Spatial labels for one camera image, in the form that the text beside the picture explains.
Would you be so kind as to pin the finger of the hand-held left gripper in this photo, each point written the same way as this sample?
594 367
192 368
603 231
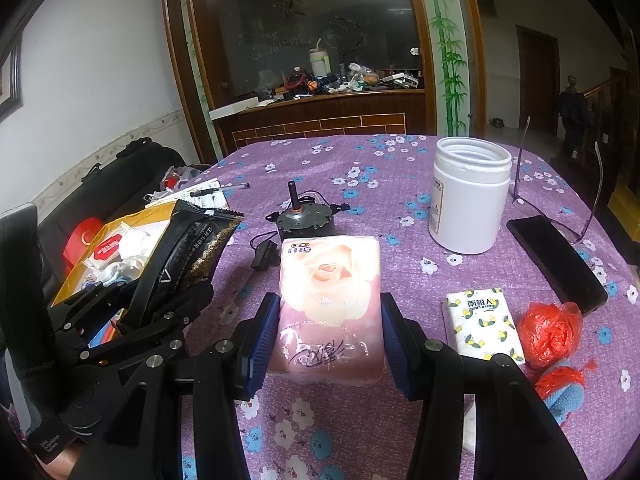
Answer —
170 327
142 290

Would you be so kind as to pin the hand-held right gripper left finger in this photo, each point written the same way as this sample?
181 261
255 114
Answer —
262 350

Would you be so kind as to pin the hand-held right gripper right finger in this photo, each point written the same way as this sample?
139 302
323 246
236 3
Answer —
397 350

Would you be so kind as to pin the yellow box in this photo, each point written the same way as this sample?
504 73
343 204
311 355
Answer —
112 230

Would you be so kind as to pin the black packet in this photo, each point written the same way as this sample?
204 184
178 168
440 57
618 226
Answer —
195 245

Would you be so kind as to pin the pink tissue pack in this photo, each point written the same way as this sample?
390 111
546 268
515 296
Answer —
325 300

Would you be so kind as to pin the crumpled white tissue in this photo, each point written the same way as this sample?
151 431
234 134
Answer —
142 240

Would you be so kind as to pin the white packet red label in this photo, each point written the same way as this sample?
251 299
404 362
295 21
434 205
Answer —
105 249

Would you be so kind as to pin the white lemon print tissue pack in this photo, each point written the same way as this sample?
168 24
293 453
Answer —
482 322

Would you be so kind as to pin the printed paper leaflet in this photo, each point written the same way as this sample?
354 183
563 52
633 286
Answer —
200 201

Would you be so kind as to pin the black bag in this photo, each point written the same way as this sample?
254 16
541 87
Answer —
125 170

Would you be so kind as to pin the black pen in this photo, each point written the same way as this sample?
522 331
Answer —
220 190

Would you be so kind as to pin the small electric motor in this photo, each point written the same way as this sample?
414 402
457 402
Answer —
305 217

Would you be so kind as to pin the large red plastic bag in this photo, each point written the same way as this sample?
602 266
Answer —
547 335

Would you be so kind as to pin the white plastic jar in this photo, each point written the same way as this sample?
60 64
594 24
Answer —
470 210

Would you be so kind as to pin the small red plastic bag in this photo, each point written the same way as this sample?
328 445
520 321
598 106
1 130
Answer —
560 380

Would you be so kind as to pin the purple floral tablecloth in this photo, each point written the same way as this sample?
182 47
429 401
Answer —
360 175

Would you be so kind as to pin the black phone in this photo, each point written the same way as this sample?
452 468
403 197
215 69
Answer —
555 260

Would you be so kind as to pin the eyeglasses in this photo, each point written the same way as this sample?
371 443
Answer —
520 201

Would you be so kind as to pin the white flat box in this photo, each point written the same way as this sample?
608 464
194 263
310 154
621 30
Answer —
235 110

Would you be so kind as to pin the wooden glass cabinet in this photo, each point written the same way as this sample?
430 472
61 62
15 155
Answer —
200 60

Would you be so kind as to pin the pile of counter clutter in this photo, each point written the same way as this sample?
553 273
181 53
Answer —
350 82

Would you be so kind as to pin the white cup with straw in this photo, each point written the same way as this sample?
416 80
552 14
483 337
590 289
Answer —
320 62

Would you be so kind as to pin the wooden door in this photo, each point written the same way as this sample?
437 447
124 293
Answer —
537 80

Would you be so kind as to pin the wooden stair railing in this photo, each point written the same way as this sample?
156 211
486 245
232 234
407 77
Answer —
607 125

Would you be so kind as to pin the framed wall picture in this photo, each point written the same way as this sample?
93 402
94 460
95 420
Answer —
10 85

